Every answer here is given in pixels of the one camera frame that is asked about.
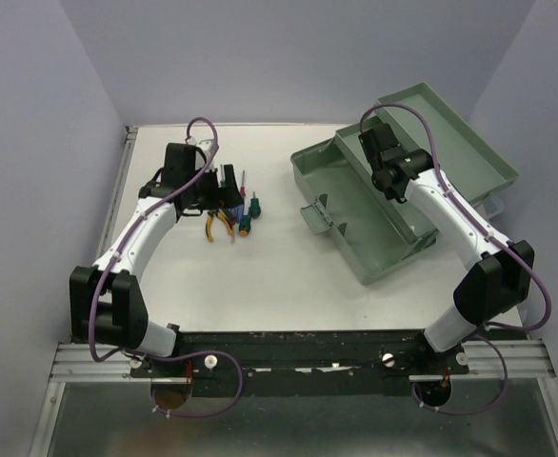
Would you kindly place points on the black mounting rail base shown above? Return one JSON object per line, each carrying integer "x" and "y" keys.
{"x": 303, "y": 363}

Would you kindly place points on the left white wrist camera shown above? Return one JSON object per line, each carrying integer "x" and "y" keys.
{"x": 205, "y": 145}

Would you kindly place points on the red blue screwdriver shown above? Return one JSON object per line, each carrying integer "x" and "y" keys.
{"x": 243, "y": 184}

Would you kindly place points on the aluminium extrusion frame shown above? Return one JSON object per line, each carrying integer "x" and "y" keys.
{"x": 72, "y": 364}

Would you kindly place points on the grey translucent tool box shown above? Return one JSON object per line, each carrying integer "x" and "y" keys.
{"x": 355, "y": 181}

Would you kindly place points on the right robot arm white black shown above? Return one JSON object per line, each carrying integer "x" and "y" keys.
{"x": 495, "y": 281}

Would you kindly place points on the blue handled screwdriver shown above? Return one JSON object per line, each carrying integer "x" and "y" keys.
{"x": 238, "y": 214}

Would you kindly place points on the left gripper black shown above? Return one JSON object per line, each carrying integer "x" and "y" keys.
{"x": 226, "y": 197}

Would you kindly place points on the green orange stubby screwdriver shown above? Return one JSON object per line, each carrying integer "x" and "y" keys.
{"x": 245, "y": 225}

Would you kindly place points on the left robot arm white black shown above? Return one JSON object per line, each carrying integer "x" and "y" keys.
{"x": 106, "y": 303}

